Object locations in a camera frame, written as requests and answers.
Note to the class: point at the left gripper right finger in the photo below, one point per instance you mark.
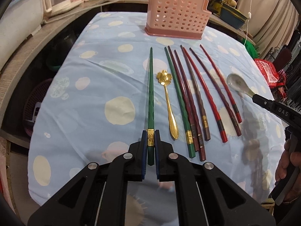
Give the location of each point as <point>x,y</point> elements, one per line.
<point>164,164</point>

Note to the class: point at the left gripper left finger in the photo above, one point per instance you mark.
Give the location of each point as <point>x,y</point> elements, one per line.
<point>137,170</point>

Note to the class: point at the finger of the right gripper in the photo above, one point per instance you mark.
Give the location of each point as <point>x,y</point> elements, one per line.
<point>261,101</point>

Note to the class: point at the red chopstick dark band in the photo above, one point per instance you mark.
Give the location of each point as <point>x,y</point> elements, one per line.
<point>232,101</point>

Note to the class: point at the white ceramic spoon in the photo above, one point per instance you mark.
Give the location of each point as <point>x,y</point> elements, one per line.
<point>237,83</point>

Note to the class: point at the green chopstick gold band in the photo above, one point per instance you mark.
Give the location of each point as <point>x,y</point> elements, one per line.
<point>150,120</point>

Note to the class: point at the purple brown chopstick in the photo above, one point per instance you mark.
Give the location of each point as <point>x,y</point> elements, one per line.
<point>230,112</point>

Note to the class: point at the red plastic bag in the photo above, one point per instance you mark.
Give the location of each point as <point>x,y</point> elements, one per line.
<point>273,77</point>

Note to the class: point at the dark maroon chopstick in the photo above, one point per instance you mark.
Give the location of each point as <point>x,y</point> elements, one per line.
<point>183,92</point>
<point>196,130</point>

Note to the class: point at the blue spotted tablecloth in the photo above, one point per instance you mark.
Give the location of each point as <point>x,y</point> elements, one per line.
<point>96,105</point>

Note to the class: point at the brown chopstick gold band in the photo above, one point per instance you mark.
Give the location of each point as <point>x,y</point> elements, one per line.
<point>202,111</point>

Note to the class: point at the green plastic bag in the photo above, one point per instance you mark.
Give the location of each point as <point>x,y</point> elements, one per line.
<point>250,48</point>

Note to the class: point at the red chopstick black band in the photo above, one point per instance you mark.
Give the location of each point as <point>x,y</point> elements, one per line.
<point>208,95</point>

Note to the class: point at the gold flower spoon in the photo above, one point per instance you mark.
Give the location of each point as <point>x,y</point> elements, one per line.
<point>164,78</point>

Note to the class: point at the beige curtain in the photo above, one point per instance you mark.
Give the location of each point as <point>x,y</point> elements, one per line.
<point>272,22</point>

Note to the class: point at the brown loofah sponge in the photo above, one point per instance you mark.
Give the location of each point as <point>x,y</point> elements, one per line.
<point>231,3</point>

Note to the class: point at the pink perforated utensil holder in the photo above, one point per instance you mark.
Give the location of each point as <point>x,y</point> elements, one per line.
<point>177,18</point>

